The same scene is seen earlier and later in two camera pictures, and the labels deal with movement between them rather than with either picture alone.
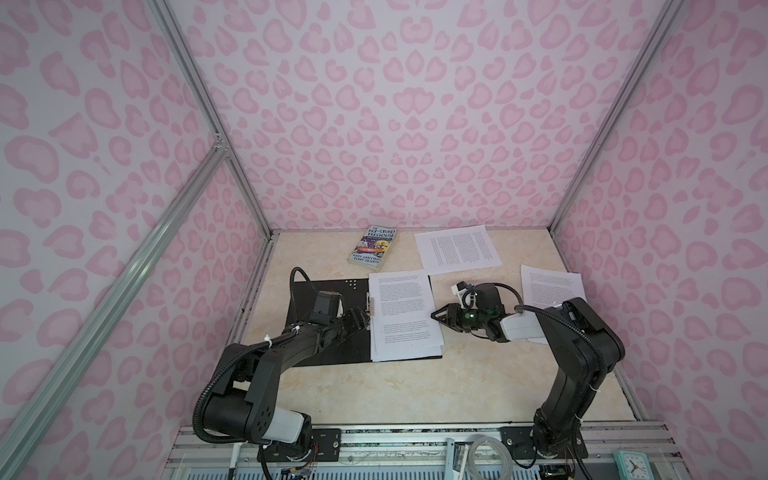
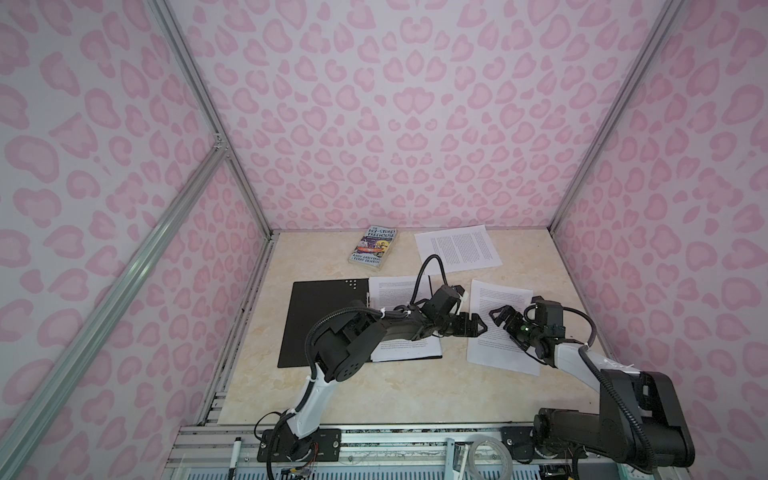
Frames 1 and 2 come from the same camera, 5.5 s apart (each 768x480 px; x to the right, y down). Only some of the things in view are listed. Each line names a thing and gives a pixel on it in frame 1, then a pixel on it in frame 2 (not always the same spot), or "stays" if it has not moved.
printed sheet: x=548 y=287 -> x=494 y=347
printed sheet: x=456 y=250 stays
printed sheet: x=406 y=321 stays
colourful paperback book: x=374 y=247 stays
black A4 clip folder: x=351 y=348 stays
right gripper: x=453 y=320 -> x=507 y=312
